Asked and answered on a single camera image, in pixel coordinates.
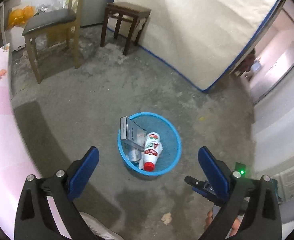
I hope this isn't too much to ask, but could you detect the grey box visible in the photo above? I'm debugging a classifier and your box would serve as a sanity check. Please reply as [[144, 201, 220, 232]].
[[119, 116, 148, 150]]

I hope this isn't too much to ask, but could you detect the yellow plastic bag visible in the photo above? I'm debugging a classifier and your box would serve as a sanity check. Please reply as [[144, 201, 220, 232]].
[[8, 5, 36, 29]]

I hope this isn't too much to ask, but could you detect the person's right hand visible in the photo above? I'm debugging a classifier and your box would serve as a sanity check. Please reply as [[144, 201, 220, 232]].
[[204, 209, 241, 238]]

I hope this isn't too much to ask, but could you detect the dark wooden furniture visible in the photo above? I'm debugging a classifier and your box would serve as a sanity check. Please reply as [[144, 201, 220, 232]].
[[237, 49, 256, 78]]

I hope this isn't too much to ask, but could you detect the person's white shoe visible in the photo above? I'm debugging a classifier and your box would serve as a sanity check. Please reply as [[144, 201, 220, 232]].
[[79, 211, 124, 240]]

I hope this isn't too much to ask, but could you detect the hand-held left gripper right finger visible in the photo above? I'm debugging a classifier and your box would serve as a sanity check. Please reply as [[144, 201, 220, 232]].
[[198, 147, 281, 240]]

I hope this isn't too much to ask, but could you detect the pink tablecloth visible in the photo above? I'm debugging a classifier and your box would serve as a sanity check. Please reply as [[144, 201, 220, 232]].
[[0, 42, 72, 240]]

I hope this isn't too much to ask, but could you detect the wooden chair black seat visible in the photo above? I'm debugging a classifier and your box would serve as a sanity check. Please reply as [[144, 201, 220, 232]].
[[22, 0, 89, 84]]

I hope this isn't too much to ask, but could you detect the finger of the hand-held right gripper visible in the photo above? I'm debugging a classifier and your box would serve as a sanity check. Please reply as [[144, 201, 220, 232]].
[[184, 176, 226, 205]]

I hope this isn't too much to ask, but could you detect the white storage box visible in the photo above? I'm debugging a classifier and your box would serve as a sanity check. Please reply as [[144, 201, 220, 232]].
[[5, 27, 26, 52]]

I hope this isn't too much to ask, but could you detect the white bottle red cap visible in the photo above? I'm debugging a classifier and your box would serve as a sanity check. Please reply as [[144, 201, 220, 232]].
[[139, 132, 163, 172]]

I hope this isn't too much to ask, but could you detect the white mattress blue edge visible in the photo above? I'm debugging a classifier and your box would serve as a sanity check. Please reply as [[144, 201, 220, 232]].
[[107, 0, 288, 94]]

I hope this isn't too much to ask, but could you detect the small white box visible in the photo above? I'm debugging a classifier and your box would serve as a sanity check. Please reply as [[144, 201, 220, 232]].
[[126, 148, 142, 164]]

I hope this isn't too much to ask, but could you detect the dark wooden stool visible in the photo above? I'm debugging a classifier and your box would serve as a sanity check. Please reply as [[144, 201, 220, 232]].
[[100, 2, 152, 56]]

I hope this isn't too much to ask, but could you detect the blue plastic mesh basket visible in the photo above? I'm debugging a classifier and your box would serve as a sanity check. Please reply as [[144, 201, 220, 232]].
[[117, 112, 182, 176]]

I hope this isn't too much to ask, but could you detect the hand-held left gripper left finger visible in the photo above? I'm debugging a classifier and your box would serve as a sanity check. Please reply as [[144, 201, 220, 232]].
[[14, 147, 99, 240]]

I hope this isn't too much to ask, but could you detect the clear plastic bag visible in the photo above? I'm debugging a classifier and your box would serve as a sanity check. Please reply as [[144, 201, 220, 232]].
[[50, 0, 72, 8]]

